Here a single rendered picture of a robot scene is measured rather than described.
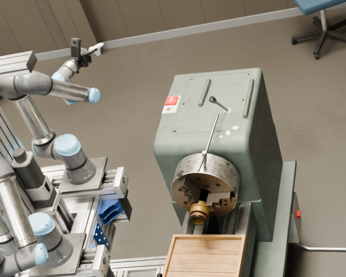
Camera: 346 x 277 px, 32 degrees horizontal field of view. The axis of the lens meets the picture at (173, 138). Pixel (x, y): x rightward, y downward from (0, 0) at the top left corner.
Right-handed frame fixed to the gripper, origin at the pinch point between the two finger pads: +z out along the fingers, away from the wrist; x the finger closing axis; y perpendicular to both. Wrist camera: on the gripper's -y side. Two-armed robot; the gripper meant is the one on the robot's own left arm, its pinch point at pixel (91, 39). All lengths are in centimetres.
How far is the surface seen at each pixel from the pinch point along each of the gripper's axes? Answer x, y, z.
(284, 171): 96, 92, 22
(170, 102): 47, 25, -7
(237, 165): 93, 34, -29
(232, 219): 93, 60, -42
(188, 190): 78, 32, -53
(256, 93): 88, 22, 9
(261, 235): 102, 86, -29
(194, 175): 80, 25, -48
